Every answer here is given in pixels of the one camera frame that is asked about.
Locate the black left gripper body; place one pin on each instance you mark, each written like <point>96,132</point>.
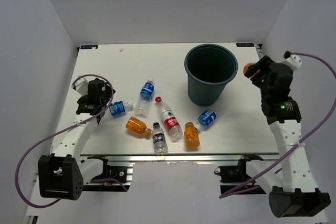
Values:
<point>107,93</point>

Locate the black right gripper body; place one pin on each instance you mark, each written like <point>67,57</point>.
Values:
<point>262,65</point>

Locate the small blue label bottle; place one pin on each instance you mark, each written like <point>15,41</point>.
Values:
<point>120,107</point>

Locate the orange juice bottle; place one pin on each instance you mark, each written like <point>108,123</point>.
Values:
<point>137,126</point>
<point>191,136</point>
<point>250,70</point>

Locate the tall blue label water bottle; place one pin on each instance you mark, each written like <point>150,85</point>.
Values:
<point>145,97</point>

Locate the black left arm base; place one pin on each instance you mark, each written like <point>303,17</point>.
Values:
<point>102,175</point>

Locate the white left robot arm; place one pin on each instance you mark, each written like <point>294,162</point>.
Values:
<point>63,174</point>

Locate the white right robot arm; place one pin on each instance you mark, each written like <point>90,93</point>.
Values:
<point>297,193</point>

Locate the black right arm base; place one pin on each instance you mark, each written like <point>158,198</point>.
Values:
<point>232,175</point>

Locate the dark green plastic bin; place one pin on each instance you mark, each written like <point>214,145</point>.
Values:
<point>209,69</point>

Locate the blue sticker left corner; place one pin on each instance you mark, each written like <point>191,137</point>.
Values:
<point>88,47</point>

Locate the red label water bottle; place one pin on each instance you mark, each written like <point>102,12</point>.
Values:
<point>169,119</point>

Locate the pepsi bottle black cap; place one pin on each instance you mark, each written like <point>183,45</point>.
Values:
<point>159,142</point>

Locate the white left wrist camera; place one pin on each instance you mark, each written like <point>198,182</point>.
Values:
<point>81,86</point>

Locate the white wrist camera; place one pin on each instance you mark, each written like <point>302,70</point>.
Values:
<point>81,86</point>
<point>291,60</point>

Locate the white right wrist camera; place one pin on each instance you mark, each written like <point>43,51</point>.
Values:
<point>291,60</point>

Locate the aluminium table front rail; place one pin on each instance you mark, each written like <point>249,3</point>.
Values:
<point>174,158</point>

